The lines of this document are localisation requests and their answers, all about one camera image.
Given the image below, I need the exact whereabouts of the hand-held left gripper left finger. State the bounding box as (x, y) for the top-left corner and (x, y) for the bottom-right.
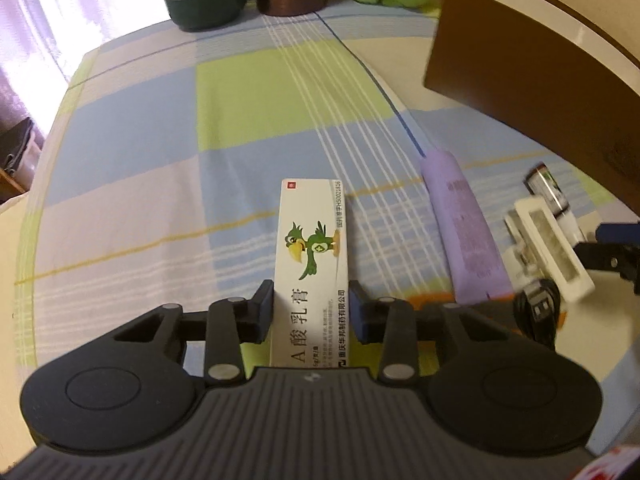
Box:
(114, 280), (276, 387)

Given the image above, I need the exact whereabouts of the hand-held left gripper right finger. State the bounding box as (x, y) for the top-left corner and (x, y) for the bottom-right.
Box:
(348, 280), (545, 383)

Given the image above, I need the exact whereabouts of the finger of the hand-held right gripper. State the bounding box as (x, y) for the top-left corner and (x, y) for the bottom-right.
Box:
(575, 244), (640, 295)
(595, 223), (640, 245)

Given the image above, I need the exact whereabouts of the small white black-capped tube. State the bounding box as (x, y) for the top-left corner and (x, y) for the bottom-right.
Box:
(524, 162), (586, 243)

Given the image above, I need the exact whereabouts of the cream hair claw clip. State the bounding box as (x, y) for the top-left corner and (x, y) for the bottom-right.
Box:
(502, 197), (596, 303)

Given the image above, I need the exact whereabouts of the white ointment box bird print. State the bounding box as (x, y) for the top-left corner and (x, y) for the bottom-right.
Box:
(269, 177), (351, 370)

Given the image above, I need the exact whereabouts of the purple tube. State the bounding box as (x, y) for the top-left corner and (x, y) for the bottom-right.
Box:
(419, 149), (516, 306)

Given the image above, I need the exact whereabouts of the brown cardboard box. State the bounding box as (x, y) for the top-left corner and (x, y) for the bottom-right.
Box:
(422, 0), (640, 196)

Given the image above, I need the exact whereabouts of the checked tablecloth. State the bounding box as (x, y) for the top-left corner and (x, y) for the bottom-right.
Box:
(0, 0), (640, 480)

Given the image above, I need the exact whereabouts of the red patterned cloth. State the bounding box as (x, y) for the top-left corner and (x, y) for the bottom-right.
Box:
(575, 446), (640, 480)

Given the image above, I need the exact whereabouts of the black bin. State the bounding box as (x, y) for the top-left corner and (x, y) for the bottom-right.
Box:
(0, 117), (48, 193)

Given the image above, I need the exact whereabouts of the sheer purple curtain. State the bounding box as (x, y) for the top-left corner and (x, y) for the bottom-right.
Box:
(0, 0), (171, 136)

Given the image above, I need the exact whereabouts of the black usb cable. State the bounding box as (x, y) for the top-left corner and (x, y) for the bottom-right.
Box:
(515, 280), (563, 351)

